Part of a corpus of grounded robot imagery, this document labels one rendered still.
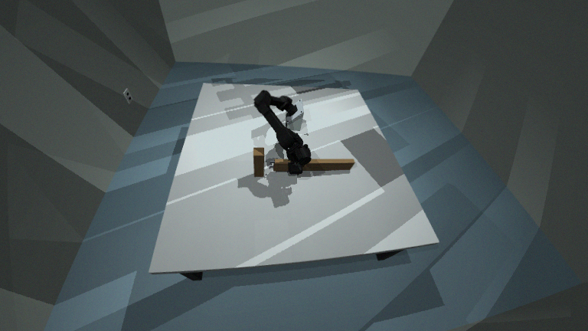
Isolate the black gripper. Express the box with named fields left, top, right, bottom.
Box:
left=286, top=152, right=303, bottom=175

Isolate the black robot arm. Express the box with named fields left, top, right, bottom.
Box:
left=253, top=90, right=311, bottom=166

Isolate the dark brown wooden post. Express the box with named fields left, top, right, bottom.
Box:
left=253, top=147, right=264, bottom=177

